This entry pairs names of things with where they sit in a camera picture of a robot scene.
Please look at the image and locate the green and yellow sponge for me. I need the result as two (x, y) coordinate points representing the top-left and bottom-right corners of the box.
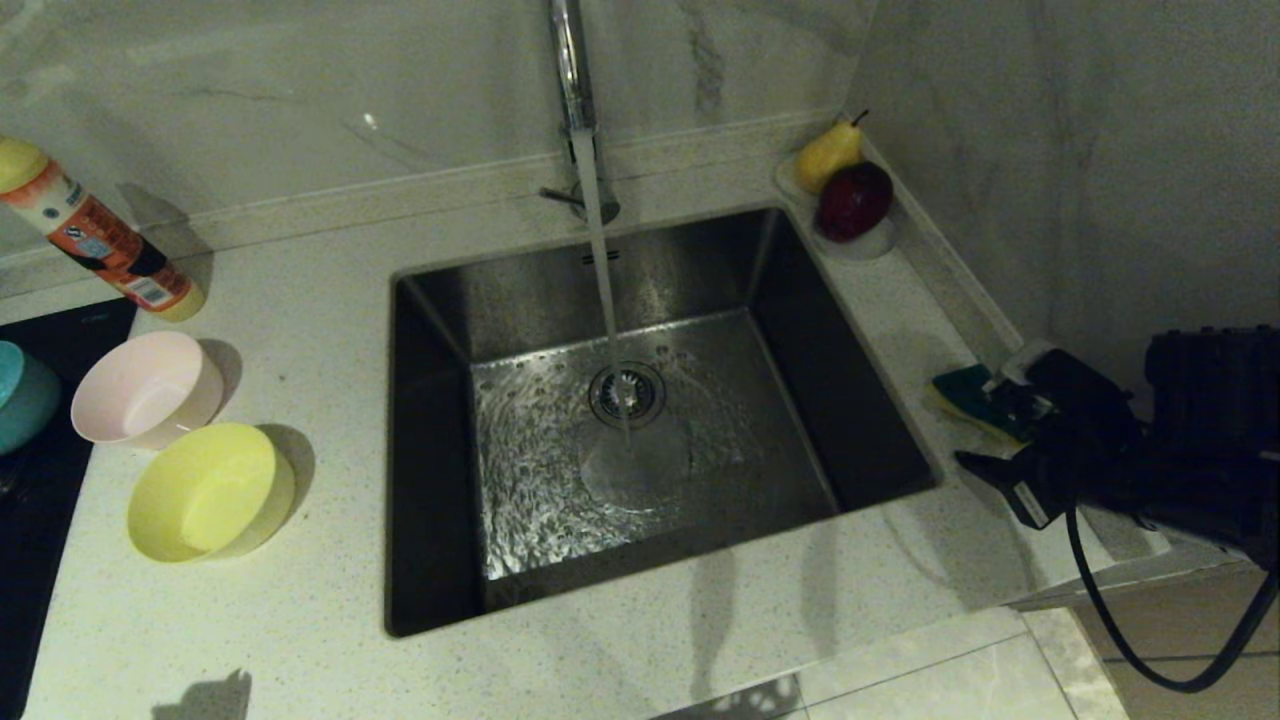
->
(930, 363), (1031, 447)

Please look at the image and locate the chrome faucet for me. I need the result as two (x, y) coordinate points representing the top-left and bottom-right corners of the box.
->
(538, 0), (621, 226)

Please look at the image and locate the yellow plastic bowl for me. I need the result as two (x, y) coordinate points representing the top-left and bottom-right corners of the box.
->
(127, 422), (297, 564)

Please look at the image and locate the pink plastic bowl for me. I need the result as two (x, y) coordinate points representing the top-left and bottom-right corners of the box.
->
(70, 330), (226, 452)

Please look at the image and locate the orange label detergent bottle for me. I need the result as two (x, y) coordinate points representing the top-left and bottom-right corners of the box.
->
(0, 137), (207, 323)

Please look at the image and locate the blue plastic bowl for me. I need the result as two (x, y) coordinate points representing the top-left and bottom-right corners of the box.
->
(0, 340), (61, 456)

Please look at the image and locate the stainless steel sink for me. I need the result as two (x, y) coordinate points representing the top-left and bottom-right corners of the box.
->
(385, 205), (944, 639)

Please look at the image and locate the metal sink drain strainer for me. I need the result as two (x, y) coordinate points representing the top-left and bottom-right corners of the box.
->
(588, 361), (667, 430)

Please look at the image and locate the white fruit tray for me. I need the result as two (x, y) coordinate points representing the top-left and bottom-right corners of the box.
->
(772, 155), (897, 262)

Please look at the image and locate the light wooden cabinet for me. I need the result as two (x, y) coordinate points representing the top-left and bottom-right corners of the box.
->
(1070, 570), (1280, 720)

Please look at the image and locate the dark red apple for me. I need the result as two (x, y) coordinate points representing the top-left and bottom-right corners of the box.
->
(815, 162), (895, 243)

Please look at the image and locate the yellow pear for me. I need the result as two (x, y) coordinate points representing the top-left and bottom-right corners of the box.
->
(795, 110), (869, 197)

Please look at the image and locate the running water stream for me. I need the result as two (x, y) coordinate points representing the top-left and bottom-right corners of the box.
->
(570, 128), (633, 441)

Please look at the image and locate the black induction cooktop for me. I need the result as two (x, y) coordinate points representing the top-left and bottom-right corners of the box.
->
(0, 298), (137, 720)

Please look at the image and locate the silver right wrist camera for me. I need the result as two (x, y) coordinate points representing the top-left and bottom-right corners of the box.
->
(998, 338), (1136, 421)

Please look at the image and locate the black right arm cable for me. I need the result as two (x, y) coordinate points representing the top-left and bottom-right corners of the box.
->
(1065, 500), (1280, 694)

